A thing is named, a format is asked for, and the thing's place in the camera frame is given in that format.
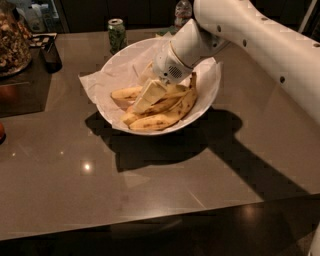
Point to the yellow banana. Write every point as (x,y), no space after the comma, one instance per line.
(161,106)
(170,116)
(131,93)

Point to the white bowl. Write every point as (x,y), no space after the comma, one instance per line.
(113,70)

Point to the red round object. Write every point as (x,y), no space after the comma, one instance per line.
(2,133)

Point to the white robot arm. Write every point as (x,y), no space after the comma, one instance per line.
(292,61)

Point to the white paper liner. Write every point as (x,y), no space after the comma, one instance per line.
(116,71)

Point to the black small object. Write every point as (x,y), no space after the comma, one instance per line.
(51,58)

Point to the clear plastic water bottle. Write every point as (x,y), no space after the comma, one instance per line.
(183,12)

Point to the glass jar of snacks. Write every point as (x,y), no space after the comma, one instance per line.
(15,54)

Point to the orange fruit in bowl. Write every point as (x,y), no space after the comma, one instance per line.
(130,109)

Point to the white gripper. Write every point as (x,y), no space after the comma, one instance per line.
(166,65)

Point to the checkered tray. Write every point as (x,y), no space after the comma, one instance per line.
(43,40)

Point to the green soda can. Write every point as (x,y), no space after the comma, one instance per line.
(117,35)

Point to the dark box on table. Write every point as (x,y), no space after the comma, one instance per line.
(27,91)

